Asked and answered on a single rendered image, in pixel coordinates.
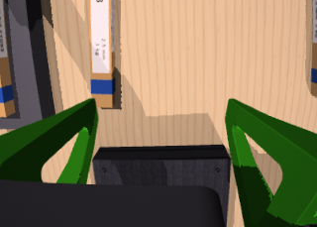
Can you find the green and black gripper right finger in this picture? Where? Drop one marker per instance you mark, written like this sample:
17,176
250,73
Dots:
293,148

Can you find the tan cardboard box with blue bands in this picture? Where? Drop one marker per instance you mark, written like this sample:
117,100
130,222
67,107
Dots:
102,51

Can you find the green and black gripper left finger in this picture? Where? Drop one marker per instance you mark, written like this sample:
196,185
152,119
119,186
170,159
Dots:
24,151

